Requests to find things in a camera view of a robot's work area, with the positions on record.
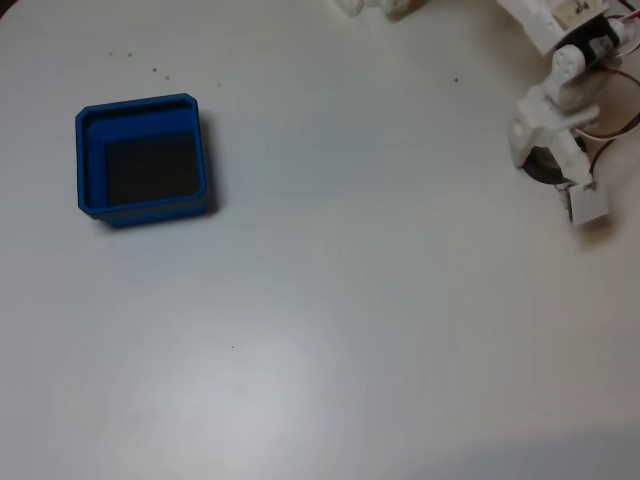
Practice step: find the blue square plastic box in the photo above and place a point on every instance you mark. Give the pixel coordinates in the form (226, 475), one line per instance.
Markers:
(150, 215)

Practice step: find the black tape roll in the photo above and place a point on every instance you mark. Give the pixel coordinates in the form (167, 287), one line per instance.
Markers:
(542, 172)

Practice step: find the white camera box with mount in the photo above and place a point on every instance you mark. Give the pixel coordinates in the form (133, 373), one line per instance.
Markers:
(590, 205)

